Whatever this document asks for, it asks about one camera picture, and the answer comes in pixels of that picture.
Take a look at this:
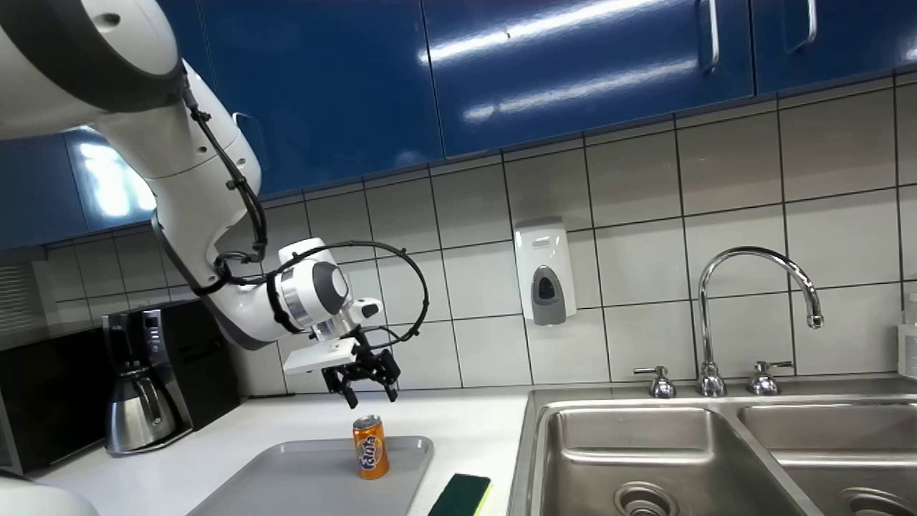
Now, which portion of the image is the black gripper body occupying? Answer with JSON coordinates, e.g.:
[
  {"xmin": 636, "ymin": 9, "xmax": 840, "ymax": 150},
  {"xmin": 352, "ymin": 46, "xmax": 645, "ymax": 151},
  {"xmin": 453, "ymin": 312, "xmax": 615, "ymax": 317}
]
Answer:
[{"xmin": 332, "ymin": 345, "xmax": 385, "ymax": 380}]

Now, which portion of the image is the orange Fanta soda can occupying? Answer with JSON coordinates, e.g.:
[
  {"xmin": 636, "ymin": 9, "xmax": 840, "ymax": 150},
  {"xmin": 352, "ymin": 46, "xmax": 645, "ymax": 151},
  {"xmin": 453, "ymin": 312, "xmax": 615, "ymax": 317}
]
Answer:
[{"xmin": 350, "ymin": 412, "xmax": 394, "ymax": 482}]

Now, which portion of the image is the grey plastic tray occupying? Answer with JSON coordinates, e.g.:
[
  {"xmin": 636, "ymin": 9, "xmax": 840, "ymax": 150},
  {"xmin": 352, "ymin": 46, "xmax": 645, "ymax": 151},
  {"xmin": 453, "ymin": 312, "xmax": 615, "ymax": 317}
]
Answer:
[{"xmin": 188, "ymin": 435, "xmax": 440, "ymax": 516}]

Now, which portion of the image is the green sponge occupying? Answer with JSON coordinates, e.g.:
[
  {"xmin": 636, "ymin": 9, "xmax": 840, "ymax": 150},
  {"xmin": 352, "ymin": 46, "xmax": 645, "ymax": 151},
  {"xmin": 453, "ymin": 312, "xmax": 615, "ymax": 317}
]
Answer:
[{"xmin": 425, "ymin": 471, "xmax": 494, "ymax": 516}]

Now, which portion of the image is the black coffee maker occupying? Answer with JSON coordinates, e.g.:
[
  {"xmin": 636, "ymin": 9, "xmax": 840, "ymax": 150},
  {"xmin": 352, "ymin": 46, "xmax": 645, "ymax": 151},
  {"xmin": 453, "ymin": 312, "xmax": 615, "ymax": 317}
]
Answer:
[{"xmin": 102, "ymin": 296, "xmax": 245, "ymax": 459}]

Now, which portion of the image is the steel coffee carafe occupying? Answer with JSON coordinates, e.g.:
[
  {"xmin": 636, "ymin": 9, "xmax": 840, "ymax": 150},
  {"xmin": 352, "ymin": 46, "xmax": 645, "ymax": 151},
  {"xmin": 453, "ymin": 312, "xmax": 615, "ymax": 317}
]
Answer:
[{"xmin": 105, "ymin": 366, "xmax": 183, "ymax": 459}]

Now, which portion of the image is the metal sink drain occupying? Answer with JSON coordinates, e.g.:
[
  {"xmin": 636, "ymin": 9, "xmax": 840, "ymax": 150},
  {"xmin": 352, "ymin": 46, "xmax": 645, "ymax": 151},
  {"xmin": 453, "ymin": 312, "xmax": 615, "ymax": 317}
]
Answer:
[
  {"xmin": 844, "ymin": 485, "xmax": 917, "ymax": 516},
  {"xmin": 615, "ymin": 478, "xmax": 679, "ymax": 516}
]

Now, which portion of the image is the stainless steel double sink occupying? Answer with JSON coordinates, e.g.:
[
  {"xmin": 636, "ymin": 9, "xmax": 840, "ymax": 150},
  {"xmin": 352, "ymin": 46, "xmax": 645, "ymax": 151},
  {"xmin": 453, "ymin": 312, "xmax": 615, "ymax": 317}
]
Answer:
[{"xmin": 507, "ymin": 372, "xmax": 917, "ymax": 516}]

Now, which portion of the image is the blue cabinet door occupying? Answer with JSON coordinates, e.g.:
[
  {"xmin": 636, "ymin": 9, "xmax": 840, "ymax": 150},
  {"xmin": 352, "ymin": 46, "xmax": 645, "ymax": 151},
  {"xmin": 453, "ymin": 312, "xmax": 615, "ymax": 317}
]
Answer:
[
  {"xmin": 746, "ymin": 0, "xmax": 917, "ymax": 98},
  {"xmin": 0, "ymin": 122, "xmax": 162, "ymax": 256},
  {"xmin": 155, "ymin": 0, "xmax": 444, "ymax": 201},
  {"xmin": 420, "ymin": 0, "xmax": 759, "ymax": 160}
]

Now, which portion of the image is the black microwave oven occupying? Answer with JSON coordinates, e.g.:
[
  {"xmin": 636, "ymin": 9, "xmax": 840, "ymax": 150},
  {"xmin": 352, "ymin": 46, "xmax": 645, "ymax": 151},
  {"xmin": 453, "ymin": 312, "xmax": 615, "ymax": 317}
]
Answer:
[{"xmin": 0, "ymin": 323, "xmax": 122, "ymax": 485}]

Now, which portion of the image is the chrome gooseneck faucet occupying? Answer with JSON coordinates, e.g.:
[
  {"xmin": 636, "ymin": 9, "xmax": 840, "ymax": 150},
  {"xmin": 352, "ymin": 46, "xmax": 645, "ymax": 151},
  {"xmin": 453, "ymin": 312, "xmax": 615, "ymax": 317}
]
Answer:
[{"xmin": 693, "ymin": 243, "xmax": 827, "ymax": 399}]

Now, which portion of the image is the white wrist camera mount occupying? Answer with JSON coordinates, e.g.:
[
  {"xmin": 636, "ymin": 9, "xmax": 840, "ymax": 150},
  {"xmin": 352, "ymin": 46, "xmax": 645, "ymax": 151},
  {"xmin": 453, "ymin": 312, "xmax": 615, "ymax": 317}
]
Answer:
[{"xmin": 281, "ymin": 337, "xmax": 358, "ymax": 379}]

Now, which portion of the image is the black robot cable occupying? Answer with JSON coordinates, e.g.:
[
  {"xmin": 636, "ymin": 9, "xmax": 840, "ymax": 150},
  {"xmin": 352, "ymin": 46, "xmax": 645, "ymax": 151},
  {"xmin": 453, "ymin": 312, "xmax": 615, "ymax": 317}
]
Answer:
[{"xmin": 180, "ymin": 88, "xmax": 434, "ymax": 349}]

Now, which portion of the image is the white wall soap dispenser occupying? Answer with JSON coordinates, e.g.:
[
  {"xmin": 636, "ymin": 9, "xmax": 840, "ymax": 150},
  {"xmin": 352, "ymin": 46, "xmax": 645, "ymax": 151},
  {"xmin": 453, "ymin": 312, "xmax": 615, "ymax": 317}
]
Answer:
[{"xmin": 513, "ymin": 221, "xmax": 579, "ymax": 326}]

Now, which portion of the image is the chrome faucet handle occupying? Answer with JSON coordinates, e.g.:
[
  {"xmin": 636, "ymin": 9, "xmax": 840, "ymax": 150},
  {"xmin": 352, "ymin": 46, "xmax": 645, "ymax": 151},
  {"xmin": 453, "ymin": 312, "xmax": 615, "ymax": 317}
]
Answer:
[
  {"xmin": 746, "ymin": 358, "xmax": 797, "ymax": 399},
  {"xmin": 632, "ymin": 365, "xmax": 679, "ymax": 402}
]

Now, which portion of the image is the metal cabinet handle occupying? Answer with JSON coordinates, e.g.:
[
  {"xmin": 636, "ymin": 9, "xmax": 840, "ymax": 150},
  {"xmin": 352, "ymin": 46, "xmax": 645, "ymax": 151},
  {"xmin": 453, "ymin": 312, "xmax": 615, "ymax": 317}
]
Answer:
[
  {"xmin": 699, "ymin": 0, "xmax": 725, "ymax": 75},
  {"xmin": 784, "ymin": 0, "xmax": 822, "ymax": 58}
]

